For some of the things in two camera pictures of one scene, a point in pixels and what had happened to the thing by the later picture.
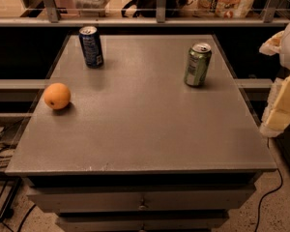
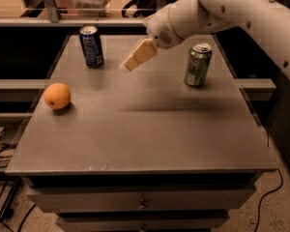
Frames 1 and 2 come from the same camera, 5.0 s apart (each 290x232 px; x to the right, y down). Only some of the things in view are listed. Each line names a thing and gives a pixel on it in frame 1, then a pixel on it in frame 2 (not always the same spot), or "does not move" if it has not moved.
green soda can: [197, 65] does not move
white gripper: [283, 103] -> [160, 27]
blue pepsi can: [92, 47] does not move
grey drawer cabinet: [137, 149] does not move
